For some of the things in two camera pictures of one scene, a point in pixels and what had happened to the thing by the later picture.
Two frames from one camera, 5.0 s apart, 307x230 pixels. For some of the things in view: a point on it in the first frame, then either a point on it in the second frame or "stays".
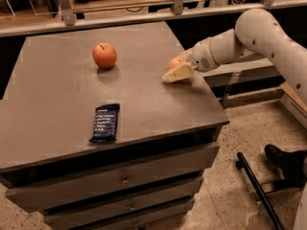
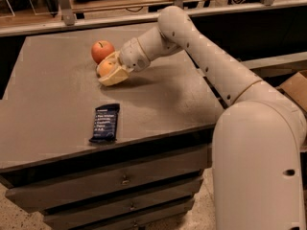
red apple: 105,55 stays
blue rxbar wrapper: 106,124 stays
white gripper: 200,57 -> 132,56
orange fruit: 175,62 -> 105,68
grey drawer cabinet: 91,133 stays
